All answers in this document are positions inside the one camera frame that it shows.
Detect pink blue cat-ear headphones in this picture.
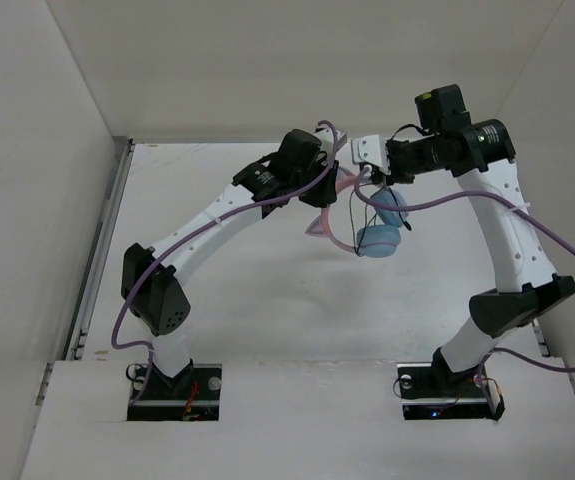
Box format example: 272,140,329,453
305,166,412,259

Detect thin black headphone cable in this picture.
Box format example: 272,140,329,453
348,174,414,257

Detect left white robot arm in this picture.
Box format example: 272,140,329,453
120,121,347,397

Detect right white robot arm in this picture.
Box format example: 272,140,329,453
386,84,575,394

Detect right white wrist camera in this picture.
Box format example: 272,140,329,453
350,134,391,175

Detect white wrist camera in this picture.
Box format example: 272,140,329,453
350,134,391,175
314,126,347,159

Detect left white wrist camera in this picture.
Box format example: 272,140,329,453
314,126,347,159

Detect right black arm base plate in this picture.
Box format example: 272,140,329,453
393,363,506,421

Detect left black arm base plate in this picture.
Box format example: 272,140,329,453
126,363,223,422

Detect left metal table rail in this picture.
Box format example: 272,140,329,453
58,136,135,361

